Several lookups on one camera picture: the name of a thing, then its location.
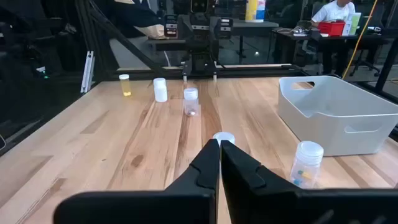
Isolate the silver aluminium extrusion bar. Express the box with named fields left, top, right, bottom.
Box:
left=80, top=50, right=96, bottom=94

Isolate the red box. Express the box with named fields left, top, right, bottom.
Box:
left=317, top=21, right=346, bottom=37

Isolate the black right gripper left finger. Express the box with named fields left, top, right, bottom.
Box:
left=52, top=138, right=221, bottom=224

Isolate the white plastic basket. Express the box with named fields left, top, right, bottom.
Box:
left=277, top=75, right=398, bottom=157

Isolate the black desk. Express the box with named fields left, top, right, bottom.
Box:
left=272, top=26, right=398, bottom=78

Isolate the yellow cable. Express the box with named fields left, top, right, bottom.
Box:
left=341, top=0, right=379, bottom=80

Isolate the person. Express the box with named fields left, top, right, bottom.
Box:
left=113, top=0, right=169, bottom=40
left=310, top=0, right=357, bottom=28

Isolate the clear bottle with coloured pills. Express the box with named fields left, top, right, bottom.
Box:
left=289, top=140, right=325, bottom=190

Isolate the black aluminium table frame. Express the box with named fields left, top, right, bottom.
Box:
left=74, top=0, right=398, bottom=103

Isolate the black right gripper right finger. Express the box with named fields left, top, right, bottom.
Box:
left=220, top=139, right=398, bottom=224

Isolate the dark desk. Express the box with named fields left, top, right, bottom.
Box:
left=231, top=19, right=280, bottom=65

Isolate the yellow white blue canister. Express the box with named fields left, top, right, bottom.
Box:
left=244, top=0, right=267, bottom=24

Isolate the green and white carton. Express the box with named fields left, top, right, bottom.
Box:
left=341, top=12, right=363, bottom=36

